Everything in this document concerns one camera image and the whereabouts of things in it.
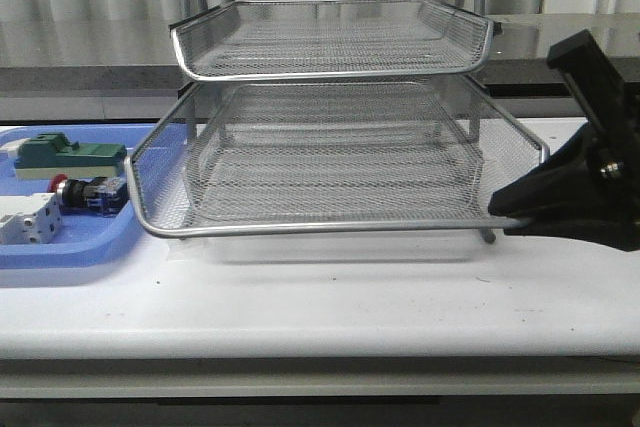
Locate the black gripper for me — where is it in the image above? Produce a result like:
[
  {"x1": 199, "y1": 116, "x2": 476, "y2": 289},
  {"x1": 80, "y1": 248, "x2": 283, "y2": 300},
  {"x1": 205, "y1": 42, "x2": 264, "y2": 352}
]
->
[{"x1": 488, "y1": 30, "x2": 639, "y2": 251}]

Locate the blue plastic tray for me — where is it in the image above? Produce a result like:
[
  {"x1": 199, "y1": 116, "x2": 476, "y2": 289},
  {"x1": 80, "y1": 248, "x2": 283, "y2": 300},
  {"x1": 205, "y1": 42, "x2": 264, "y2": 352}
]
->
[{"x1": 1, "y1": 123, "x2": 152, "y2": 269}]

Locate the grey stone counter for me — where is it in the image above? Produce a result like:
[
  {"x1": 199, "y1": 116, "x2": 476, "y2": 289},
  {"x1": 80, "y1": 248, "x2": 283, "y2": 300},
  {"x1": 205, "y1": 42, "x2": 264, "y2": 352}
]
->
[{"x1": 1, "y1": 13, "x2": 639, "y2": 97}]

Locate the green and beige switch block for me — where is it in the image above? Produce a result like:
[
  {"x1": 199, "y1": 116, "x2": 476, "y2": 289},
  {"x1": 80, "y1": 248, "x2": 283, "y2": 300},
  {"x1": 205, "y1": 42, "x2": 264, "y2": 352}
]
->
[{"x1": 14, "y1": 132, "x2": 127, "y2": 180}]

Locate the red emergency stop button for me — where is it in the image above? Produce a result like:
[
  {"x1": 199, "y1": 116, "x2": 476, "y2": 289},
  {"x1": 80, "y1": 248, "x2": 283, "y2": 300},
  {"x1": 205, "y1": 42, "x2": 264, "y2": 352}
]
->
[{"x1": 48, "y1": 174, "x2": 129, "y2": 217}]

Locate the white circuit breaker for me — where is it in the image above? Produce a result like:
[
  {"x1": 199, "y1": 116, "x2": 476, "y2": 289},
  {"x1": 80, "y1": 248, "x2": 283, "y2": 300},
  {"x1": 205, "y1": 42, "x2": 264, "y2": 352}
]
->
[{"x1": 1, "y1": 193, "x2": 62, "y2": 245}]

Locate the silver mesh tray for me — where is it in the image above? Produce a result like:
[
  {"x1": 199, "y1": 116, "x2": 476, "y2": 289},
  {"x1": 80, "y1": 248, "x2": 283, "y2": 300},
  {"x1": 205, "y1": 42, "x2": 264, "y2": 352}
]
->
[
  {"x1": 183, "y1": 80, "x2": 485, "y2": 222},
  {"x1": 170, "y1": 0, "x2": 496, "y2": 82},
  {"x1": 125, "y1": 75, "x2": 549, "y2": 238}
]

